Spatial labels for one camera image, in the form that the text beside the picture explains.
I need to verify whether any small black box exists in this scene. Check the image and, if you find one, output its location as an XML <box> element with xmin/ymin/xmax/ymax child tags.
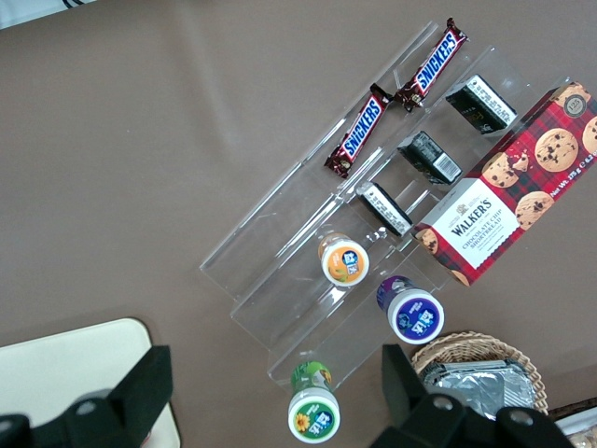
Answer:
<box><xmin>355</xmin><ymin>182</ymin><xmax>415</xmax><ymax>237</ymax></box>
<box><xmin>445</xmin><ymin>74</ymin><xmax>519</xmax><ymax>137</ymax></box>
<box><xmin>396</xmin><ymin>131</ymin><xmax>464</xmax><ymax>187</ymax></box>

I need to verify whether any Snickers chocolate bar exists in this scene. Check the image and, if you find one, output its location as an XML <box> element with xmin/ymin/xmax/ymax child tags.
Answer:
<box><xmin>394</xmin><ymin>17</ymin><xmax>469</xmax><ymax>113</ymax></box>
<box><xmin>324</xmin><ymin>83</ymin><xmax>391</xmax><ymax>180</ymax></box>

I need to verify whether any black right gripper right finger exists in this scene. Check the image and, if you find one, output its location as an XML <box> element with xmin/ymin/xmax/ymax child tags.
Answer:
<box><xmin>372</xmin><ymin>343</ymin><xmax>577</xmax><ymax>448</ymax></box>

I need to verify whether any green lid yogurt cup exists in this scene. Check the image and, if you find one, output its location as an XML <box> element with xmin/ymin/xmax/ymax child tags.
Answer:
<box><xmin>287</xmin><ymin>361</ymin><xmax>341</xmax><ymax>443</ymax></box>

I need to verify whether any aluminium foil container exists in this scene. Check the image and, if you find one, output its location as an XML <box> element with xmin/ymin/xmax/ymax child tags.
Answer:
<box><xmin>419</xmin><ymin>358</ymin><xmax>545</xmax><ymax>417</ymax></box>

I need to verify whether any light oval wicker basket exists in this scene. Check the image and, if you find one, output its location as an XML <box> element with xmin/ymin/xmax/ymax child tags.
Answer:
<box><xmin>410</xmin><ymin>329</ymin><xmax>550</xmax><ymax>417</ymax></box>

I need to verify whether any beige plastic tray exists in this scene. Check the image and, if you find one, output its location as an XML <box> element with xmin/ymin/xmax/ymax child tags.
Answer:
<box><xmin>0</xmin><ymin>317</ymin><xmax>181</xmax><ymax>448</ymax></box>

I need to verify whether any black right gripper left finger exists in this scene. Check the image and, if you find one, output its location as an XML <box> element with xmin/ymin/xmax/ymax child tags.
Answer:
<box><xmin>0</xmin><ymin>343</ymin><xmax>175</xmax><ymax>448</ymax></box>

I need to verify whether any white plastic bin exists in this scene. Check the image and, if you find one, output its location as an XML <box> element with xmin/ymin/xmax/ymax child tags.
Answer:
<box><xmin>552</xmin><ymin>404</ymin><xmax>597</xmax><ymax>448</ymax></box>

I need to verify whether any orange lid yogurt cup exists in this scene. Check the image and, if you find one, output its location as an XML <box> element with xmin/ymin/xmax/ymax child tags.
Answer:
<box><xmin>318</xmin><ymin>232</ymin><xmax>371</xmax><ymax>287</ymax></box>

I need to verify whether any clear acrylic step stand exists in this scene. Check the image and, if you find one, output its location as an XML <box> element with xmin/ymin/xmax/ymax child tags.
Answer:
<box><xmin>298</xmin><ymin>21</ymin><xmax>584</xmax><ymax>245</ymax></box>
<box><xmin>199</xmin><ymin>162</ymin><xmax>450</xmax><ymax>391</ymax></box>

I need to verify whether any purple lid yogurt cup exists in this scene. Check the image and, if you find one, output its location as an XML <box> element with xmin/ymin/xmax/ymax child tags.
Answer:
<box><xmin>375</xmin><ymin>275</ymin><xmax>446</xmax><ymax>345</ymax></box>

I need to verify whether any red tartan Walkers cookie box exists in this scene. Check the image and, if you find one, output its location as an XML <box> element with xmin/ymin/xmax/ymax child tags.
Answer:
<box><xmin>412</xmin><ymin>81</ymin><xmax>597</xmax><ymax>287</ymax></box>

